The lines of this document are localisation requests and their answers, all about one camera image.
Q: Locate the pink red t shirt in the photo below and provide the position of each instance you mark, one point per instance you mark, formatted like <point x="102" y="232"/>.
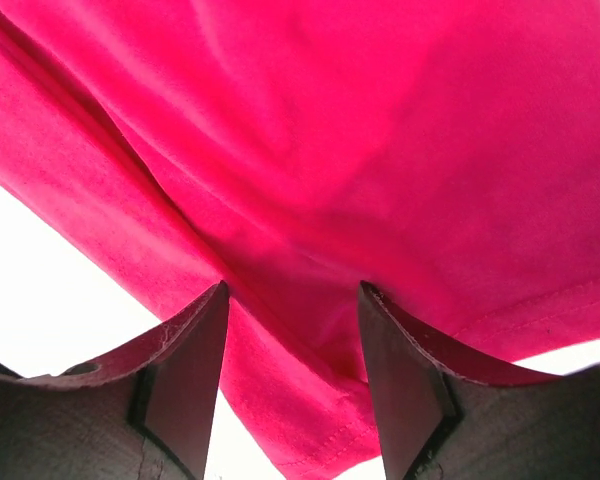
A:
<point x="446" y="151"/>

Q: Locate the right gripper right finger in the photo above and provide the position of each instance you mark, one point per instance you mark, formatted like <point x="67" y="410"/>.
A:
<point x="445" y="410"/>

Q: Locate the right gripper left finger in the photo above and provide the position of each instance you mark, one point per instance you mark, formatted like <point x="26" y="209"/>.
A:
<point x="143" y="410"/>

